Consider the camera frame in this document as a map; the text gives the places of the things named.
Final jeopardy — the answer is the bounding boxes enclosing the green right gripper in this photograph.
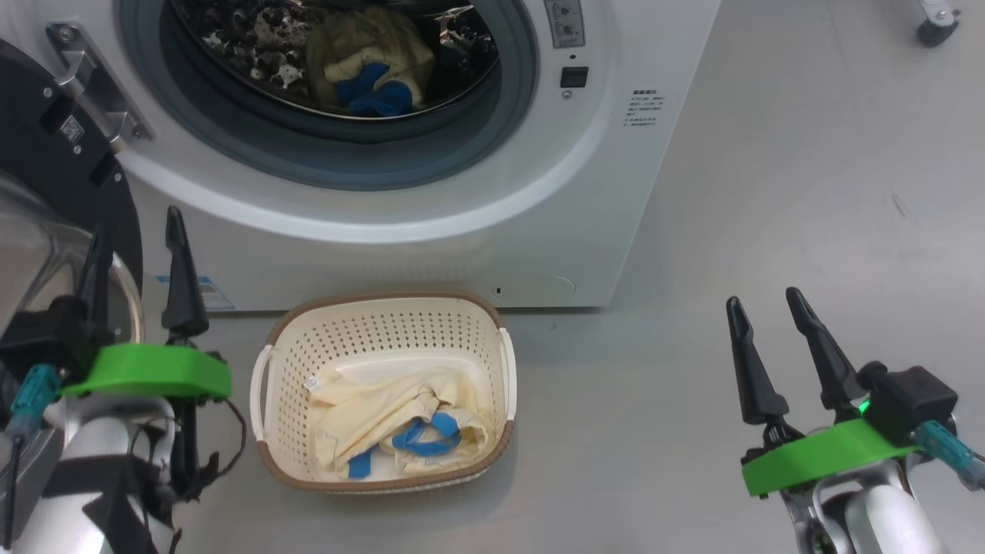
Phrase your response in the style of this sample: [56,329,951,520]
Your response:
[726,287,924,497]

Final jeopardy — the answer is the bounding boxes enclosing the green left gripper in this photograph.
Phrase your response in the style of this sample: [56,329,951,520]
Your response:
[62,206,232,401]

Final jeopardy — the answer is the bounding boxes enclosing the black washing machine door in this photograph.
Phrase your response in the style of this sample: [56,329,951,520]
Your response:
[0,38,147,347]

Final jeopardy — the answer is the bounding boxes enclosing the pale yellow garment blue trim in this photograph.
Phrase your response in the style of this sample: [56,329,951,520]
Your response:
[306,368,493,479]
[306,6,436,118]

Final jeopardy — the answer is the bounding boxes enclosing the silver metal door hinge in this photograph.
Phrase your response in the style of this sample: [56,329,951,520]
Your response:
[46,22,155,155]

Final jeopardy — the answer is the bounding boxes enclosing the steel washing machine drum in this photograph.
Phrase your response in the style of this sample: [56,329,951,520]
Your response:
[168,0,501,122]

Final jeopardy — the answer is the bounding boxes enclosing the white front-load washing machine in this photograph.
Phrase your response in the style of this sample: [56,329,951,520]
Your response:
[0,0,723,312]

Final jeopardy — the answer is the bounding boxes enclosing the blue energy label sticker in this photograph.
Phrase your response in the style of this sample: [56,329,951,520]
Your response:
[154,275,235,312]

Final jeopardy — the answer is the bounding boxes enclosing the cream laundry basket brown rim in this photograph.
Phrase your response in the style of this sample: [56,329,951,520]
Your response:
[250,291,518,493]

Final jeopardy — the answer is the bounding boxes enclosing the metal partition foot with caster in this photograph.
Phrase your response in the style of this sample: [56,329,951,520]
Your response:
[916,0,961,47]

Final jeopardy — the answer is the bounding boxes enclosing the grey warning sticker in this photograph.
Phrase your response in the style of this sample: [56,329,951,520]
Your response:
[543,0,586,49]

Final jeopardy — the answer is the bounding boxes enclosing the teal plug left gripper cable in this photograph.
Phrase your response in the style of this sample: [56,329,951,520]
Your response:
[0,363,62,554]

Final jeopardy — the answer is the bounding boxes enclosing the teal plug gripper cable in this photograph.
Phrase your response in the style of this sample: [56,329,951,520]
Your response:
[0,363,62,554]
[916,419,985,491]

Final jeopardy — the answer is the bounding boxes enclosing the teal plug right gripper cable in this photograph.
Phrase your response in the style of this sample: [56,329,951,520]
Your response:
[916,419,985,491]

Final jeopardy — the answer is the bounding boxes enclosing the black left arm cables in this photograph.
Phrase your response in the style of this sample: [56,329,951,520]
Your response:
[127,396,247,505]

